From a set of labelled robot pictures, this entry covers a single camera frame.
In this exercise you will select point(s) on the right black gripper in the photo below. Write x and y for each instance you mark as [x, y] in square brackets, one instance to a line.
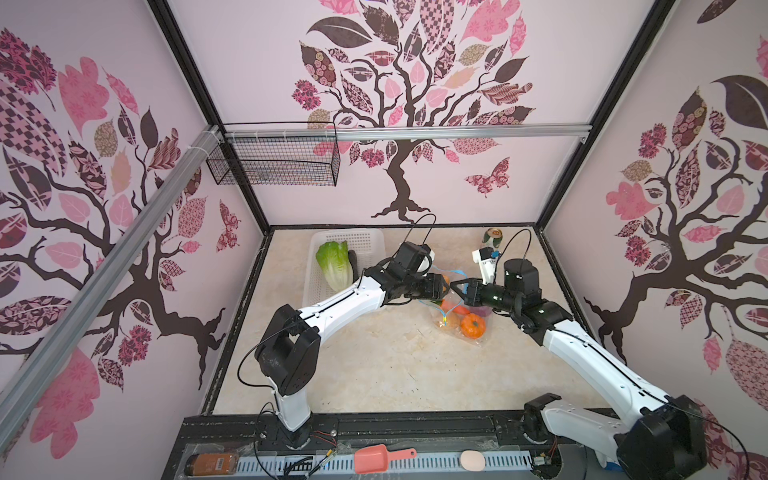
[471, 295]

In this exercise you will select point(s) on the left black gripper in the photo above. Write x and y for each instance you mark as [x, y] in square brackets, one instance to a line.
[433, 287]

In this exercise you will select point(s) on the orange carrot with leaves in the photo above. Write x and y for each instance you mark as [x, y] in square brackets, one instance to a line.
[449, 307]

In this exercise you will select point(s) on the orange bell pepper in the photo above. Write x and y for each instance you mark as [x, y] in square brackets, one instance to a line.
[473, 326]

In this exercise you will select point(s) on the clear zip top bag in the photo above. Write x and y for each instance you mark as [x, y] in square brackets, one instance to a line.
[452, 316]

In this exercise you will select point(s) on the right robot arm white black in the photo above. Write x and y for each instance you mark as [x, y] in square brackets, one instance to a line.
[651, 435]

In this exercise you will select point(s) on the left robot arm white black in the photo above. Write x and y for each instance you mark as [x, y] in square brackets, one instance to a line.
[289, 350]

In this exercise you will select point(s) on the white plastic perforated basket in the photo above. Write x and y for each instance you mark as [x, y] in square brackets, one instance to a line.
[367, 243]

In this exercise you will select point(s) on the green beverage can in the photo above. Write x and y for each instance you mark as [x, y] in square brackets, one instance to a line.
[492, 237]

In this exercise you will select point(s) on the green napa cabbage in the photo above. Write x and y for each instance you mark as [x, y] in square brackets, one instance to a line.
[332, 258]

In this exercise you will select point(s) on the beige oval sponge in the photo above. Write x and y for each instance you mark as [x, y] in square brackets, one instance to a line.
[472, 461]

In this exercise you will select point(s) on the pink plastic scoop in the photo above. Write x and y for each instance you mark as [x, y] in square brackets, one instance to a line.
[377, 458]

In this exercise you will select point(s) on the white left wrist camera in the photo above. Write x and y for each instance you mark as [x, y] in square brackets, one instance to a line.
[427, 258]

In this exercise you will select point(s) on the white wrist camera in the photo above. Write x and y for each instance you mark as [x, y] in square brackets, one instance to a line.
[427, 258]
[486, 258]

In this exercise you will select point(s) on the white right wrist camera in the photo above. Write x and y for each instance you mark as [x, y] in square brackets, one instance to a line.
[486, 258]

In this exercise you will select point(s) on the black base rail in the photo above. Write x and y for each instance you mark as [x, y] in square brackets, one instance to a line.
[259, 447]

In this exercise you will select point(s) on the black wire wall basket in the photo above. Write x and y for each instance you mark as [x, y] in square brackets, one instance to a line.
[291, 153]

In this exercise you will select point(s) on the silver aluminium rail back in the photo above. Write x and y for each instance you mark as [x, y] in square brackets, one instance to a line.
[420, 133]

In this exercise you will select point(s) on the silver aluminium rail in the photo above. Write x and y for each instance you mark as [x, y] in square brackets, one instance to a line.
[420, 133]
[23, 391]

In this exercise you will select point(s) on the silver aluminium rail left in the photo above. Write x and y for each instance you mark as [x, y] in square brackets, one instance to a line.
[23, 391]

